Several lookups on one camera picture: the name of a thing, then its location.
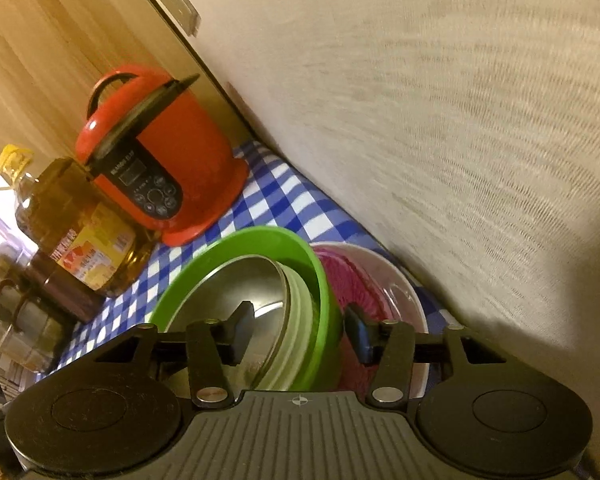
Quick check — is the stainless steel bowl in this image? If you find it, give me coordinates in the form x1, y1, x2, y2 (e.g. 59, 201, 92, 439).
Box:
167, 255, 288, 391

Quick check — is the green plastic bowl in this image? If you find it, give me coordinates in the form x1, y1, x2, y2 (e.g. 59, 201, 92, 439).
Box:
147, 226, 343, 392

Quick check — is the blue white checked tablecloth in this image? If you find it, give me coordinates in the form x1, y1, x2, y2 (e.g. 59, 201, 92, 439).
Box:
35, 139, 461, 386

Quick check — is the cream plastic bowl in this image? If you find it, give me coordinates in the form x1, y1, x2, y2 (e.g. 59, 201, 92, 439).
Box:
252, 262, 317, 391

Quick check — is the white ceramic plate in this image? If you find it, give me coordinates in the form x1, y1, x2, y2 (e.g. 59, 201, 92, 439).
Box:
310, 241, 430, 398

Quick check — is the stainless steel steamer pot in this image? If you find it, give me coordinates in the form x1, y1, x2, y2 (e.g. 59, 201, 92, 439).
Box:
0, 242, 76, 373

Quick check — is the wooden cabinet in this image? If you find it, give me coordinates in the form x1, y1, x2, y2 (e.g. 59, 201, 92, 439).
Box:
0, 0, 246, 181

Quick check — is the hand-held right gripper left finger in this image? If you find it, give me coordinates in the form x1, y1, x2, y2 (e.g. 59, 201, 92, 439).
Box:
92, 300, 256, 408

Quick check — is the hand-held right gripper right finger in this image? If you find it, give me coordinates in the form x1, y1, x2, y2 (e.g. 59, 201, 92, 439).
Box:
342, 302, 507, 407

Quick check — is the red electric pressure cooker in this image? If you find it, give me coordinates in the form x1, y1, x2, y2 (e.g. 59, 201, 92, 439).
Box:
75, 64, 251, 247

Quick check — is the cooking oil bottle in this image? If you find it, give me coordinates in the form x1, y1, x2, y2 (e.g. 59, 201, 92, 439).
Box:
0, 144, 157, 298

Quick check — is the pink glass plate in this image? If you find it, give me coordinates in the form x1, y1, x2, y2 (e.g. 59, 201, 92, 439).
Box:
314, 254, 397, 392
314, 254, 396, 391

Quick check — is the brown metal canister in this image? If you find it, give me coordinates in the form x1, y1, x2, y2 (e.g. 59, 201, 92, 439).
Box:
22, 252, 106, 323

